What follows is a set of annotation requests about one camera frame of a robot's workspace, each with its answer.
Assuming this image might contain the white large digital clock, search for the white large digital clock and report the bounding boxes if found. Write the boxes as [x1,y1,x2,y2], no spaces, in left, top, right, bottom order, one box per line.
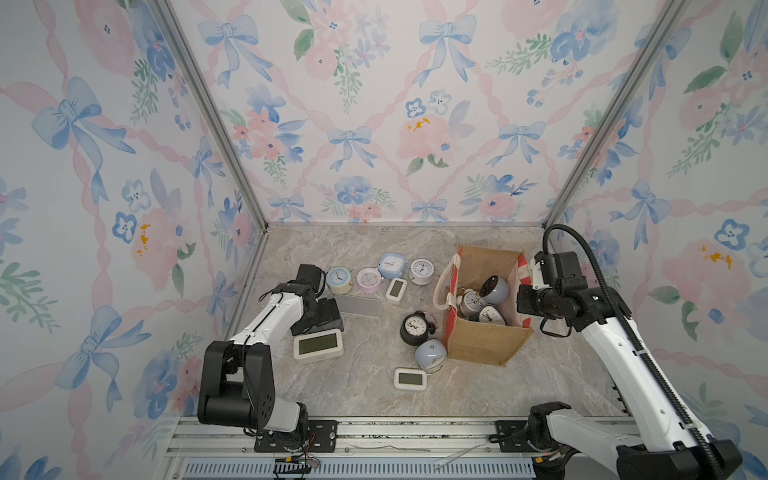
[293,329,344,364]

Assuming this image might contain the grey blue oval clock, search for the grey blue oval clock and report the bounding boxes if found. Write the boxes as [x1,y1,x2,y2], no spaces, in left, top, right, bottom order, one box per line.
[479,275,511,305]

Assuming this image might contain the dark green triangular clock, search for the dark green triangular clock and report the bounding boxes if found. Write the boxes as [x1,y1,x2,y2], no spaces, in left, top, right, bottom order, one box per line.
[477,305,507,326]

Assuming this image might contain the black twin-bell alarm clock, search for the black twin-bell alarm clock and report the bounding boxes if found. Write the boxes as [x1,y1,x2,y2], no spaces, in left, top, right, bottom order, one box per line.
[400,310,437,347]

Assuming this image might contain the white round clock with legs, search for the white round clock with legs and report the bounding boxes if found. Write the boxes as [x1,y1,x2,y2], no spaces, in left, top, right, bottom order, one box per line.
[458,289,486,320]

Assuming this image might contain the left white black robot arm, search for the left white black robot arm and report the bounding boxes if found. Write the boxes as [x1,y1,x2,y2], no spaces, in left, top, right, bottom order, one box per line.
[197,264,341,440]

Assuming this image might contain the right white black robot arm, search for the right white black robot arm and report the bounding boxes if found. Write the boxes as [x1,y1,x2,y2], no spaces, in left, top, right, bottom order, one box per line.
[516,252,743,479]

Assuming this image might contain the blue twin-bell clock beige base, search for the blue twin-bell clock beige base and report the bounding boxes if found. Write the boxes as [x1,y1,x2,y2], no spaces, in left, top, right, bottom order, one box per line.
[326,267,352,295]

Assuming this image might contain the grey flat mirror clock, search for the grey flat mirror clock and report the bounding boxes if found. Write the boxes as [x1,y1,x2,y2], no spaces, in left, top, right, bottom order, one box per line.
[335,295,383,318]

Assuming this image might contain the pink round alarm clock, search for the pink round alarm clock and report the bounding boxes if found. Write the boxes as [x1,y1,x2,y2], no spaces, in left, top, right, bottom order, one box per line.
[356,267,383,294]

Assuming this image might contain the small white digital clock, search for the small white digital clock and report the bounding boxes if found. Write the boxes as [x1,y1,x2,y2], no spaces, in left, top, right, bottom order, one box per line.
[385,278,408,305]

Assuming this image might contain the blue square alarm clock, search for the blue square alarm clock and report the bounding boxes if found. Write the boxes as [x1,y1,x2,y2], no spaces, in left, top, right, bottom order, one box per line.
[377,253,407,279]

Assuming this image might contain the white digital clock front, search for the white digital clock front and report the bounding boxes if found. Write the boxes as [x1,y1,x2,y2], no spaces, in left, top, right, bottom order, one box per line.
[393,367,427,391]

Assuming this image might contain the white round alarm clock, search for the white round alarm clock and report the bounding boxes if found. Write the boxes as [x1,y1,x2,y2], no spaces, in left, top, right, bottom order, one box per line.
[409,258,435,286]

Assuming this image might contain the blue dome alarm clock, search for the blue dome alarm clock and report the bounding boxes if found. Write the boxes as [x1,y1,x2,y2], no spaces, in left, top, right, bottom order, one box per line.
[415,338,448,374]

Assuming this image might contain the black corrugated cable conduit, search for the black corrugated cable conduit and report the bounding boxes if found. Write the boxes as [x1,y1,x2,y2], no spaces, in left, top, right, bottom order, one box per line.
[542,224,726,480]

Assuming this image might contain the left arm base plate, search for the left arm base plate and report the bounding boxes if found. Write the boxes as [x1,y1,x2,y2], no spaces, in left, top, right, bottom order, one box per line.
[253,420,339,454]

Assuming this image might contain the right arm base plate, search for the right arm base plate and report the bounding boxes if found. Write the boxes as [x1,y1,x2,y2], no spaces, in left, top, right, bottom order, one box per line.
[488,420,576,456]

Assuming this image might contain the aluminium front rail frame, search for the aluminium front rail frame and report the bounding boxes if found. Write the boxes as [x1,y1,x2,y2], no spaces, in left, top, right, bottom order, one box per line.
[156,416,615,479]

